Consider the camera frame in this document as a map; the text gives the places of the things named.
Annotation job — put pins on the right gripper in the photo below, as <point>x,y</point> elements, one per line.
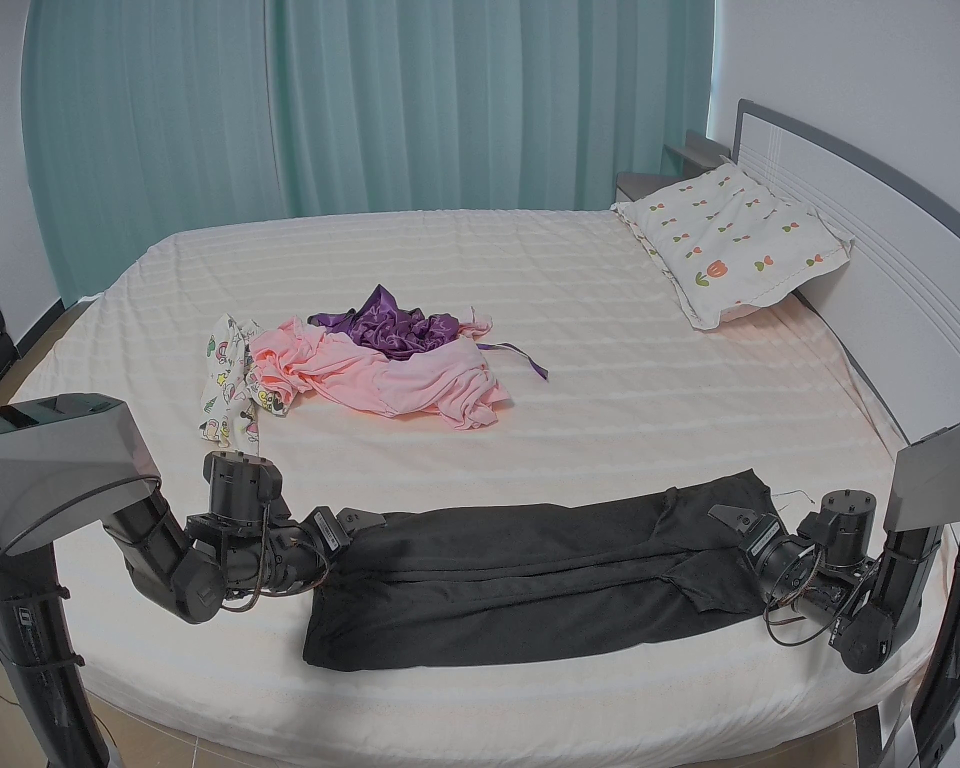
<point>776,562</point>

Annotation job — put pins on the black chest of drawers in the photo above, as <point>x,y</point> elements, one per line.
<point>6,345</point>

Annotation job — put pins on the white printed garment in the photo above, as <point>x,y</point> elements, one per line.
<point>225,382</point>

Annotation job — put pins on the thin brown thread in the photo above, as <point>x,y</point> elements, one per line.
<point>795,493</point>

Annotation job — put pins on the pink garment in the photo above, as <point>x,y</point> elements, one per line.
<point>397,379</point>

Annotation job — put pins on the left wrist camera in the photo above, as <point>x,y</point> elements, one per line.
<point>291,517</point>

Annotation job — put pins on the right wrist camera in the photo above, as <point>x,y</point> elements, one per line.
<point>811,525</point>

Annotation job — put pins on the blue-green curtain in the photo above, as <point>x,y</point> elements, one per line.
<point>150,112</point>
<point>487,97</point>

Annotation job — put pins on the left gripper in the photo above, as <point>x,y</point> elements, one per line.
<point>315,559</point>

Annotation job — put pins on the black T-shirt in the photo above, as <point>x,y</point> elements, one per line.
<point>525,577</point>

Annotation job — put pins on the grey bedside table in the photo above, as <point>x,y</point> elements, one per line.
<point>641,184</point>

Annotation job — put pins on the white printed pillow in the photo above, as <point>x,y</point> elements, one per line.
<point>735,232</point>

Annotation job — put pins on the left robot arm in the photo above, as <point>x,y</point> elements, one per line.
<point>75,465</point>

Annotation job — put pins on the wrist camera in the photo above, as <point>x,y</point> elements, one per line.
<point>291,517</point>
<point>811,525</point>

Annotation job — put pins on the purple garment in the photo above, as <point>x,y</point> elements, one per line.
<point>390,326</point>

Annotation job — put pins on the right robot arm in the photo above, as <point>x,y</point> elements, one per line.
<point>922,487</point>

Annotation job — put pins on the bed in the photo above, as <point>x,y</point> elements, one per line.
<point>562,285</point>

